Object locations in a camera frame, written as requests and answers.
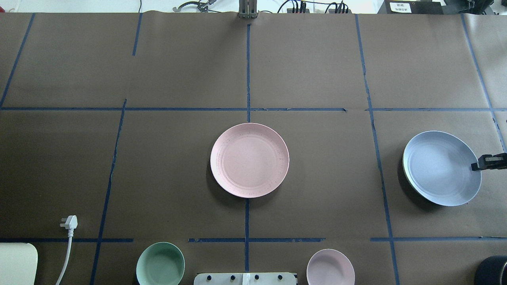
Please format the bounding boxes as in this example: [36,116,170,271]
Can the green bowl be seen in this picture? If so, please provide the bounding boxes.
[136,242,185,285]

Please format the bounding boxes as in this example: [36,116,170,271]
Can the black box with label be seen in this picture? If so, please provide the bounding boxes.
[377,0,444,15]

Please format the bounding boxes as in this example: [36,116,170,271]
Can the dark blue saucepan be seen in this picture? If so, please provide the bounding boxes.
[474,255,507,285]

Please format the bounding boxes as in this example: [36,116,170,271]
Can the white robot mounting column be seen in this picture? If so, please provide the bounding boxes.
[194,272,298,285]

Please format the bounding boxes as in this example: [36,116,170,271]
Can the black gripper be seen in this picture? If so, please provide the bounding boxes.
[471,153,507,171]

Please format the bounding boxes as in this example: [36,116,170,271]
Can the white toaster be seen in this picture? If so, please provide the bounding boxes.
[0,242,38,285]

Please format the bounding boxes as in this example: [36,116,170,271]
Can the white toaster power cable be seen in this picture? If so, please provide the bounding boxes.
[55,215,78,285]

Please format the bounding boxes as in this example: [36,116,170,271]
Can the pink plate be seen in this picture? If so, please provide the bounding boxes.
[210,123,290,198]

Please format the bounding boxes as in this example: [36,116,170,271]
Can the pink bowl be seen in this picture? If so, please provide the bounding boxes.
[306,249,356,285]

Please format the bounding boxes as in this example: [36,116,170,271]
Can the blue plate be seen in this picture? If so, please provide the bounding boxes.
[402,131,482,206]

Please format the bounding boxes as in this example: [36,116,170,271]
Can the aluminium frame post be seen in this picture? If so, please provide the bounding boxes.
[238,0,258,19]

